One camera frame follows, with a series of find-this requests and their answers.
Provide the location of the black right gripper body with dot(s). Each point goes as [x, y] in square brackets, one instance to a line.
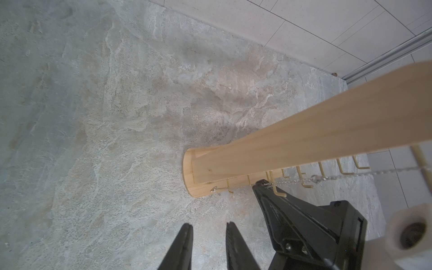
[350, 247]

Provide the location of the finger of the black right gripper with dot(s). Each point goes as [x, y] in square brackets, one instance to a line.
[298, 229]

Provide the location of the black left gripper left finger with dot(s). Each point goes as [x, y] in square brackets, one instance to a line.
[179, 255]

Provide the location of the wooden jewelry display stand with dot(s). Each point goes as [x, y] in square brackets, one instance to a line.
[390, 111]

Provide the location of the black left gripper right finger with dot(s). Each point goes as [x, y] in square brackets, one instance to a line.
[239, 256]

